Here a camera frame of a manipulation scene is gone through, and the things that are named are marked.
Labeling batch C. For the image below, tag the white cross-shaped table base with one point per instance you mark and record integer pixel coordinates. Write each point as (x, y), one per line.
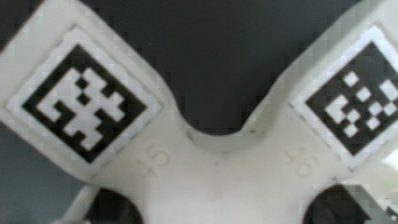
(88, 106)

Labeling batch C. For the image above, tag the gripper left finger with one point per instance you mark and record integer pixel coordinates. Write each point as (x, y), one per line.
(100, 207)

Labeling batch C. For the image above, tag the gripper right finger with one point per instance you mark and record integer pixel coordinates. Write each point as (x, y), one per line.
(353, 203)

